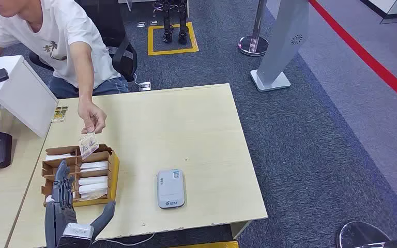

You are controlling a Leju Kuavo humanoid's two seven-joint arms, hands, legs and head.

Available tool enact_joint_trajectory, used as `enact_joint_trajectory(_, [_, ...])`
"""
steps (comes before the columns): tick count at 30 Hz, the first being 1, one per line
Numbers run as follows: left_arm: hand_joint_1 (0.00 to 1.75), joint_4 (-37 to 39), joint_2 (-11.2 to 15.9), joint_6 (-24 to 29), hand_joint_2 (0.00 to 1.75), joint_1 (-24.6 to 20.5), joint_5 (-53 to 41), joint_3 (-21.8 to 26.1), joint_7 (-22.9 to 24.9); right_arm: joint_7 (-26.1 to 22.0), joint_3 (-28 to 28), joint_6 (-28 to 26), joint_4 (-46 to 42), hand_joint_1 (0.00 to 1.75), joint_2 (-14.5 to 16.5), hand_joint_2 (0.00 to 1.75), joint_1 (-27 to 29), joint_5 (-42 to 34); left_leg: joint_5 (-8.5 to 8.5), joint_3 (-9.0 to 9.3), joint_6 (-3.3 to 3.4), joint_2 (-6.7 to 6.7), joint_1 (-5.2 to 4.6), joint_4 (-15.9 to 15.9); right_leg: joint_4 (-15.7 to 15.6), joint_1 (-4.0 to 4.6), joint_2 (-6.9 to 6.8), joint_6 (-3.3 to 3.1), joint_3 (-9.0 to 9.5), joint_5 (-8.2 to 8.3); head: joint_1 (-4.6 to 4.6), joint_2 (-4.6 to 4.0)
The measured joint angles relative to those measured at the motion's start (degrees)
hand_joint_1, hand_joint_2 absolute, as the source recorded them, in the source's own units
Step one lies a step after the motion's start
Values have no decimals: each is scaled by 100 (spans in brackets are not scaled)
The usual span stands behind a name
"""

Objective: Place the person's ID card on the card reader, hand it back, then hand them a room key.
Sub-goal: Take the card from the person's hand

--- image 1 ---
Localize round chrome base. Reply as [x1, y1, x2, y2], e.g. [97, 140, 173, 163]
[336, 221, 391, 248]

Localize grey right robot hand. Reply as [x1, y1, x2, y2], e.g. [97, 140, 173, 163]
[44, 160, 116, 248]

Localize white table leg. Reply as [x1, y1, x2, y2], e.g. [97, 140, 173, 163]
[230, 221, 253, 240]

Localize chrome stanchion post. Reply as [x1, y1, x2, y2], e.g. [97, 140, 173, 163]
[237, 0, 269, 57]

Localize grey kiosk stand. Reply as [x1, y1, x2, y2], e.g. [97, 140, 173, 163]
[250, 0, 310, 92]

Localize person's hand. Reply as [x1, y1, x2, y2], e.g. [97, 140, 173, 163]
[78, 100, 108, 135]

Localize black office chair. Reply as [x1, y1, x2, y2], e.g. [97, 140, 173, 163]
[28, 0, 138, 83]

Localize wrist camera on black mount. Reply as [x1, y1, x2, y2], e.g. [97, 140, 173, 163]
[57, 222, 95, 248]

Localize yellow floor tape strip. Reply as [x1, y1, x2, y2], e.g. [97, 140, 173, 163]
[169, 241, 239, 248]

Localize person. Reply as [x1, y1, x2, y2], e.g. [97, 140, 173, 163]
[0, 0, 131, 135]

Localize white box partition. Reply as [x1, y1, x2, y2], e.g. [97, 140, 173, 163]
[0, 55, 59, 138]

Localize cardboard card organizer box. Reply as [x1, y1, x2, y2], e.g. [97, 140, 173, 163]
[41, 144, 120, 208]

